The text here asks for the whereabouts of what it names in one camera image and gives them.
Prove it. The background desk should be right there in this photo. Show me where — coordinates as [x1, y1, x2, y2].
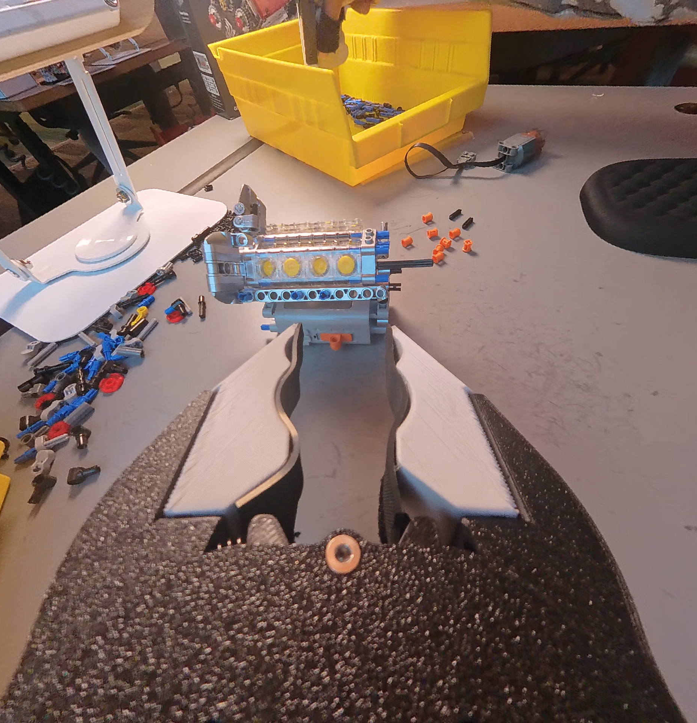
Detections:
[0, 68, 185, 193]

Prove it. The grey desk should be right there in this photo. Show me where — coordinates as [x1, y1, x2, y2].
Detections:
[0, 85, 697, 723]

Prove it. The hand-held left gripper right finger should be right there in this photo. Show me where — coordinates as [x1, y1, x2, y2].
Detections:
[379, 328, 521, 545]

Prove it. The black toy set box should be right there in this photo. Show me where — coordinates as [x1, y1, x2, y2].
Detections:
[157, 0, 304, 119]

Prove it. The black wrist pad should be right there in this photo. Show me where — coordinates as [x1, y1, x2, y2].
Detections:
[581, 159, 697, 258]

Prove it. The grey toy motor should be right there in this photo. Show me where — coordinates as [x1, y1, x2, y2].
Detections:
[496, 128, 547, 172]

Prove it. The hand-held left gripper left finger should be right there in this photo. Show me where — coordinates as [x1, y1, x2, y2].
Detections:
[162, 325, 304, 541]

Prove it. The pile of coloured brick parts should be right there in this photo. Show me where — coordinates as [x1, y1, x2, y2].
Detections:
[12, 262, 208, 503]

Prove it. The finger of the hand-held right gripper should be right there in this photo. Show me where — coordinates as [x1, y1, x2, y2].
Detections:
[295, 0, 352, 66]

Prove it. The toy brick engine model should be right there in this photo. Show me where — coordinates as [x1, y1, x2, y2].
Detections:
[204, 185, 434, 351]

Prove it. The scatter of blue black pins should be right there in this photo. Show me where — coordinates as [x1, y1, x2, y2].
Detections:
[340, 93, 406, 127]

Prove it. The white book stand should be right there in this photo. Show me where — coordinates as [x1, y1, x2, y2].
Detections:
[0, 0, 228, 343]

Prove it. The black motor cable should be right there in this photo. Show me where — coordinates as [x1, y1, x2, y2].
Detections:
[405, 142, 502, 182]

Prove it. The cluster of orange bushes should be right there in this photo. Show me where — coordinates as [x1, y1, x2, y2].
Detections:
[396, 226, 476, 266]

